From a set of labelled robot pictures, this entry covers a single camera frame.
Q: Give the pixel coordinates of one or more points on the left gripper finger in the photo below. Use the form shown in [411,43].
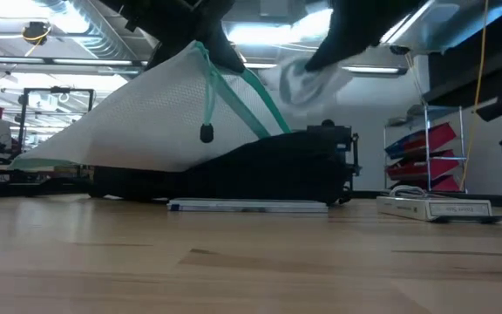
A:
[160,52]
[227,50]

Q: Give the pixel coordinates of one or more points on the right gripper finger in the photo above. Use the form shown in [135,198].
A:
[331,50]

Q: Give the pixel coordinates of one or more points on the white mesh teal-trimmed pouch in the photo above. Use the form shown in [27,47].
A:
[146,122]

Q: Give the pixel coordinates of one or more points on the black backpack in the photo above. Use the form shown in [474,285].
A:
[277,165]

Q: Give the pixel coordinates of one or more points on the white blue-edged case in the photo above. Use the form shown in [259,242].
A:
[251,205]

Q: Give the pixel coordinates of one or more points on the long ceiling light bar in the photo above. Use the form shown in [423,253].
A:
[373,70]
[94,62]

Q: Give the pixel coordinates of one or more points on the black metal bar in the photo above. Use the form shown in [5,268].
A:
[495,65]

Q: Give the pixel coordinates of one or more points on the red paper tray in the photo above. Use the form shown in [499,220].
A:
[445,184]
[434,137]
[438,165]

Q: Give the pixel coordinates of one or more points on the playing card box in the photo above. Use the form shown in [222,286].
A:
[408,208]

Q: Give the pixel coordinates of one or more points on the silver ribbed ventilation duct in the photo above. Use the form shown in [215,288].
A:
[98,45]

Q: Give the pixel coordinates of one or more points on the black background rig frame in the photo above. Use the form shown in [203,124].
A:
[90,100]

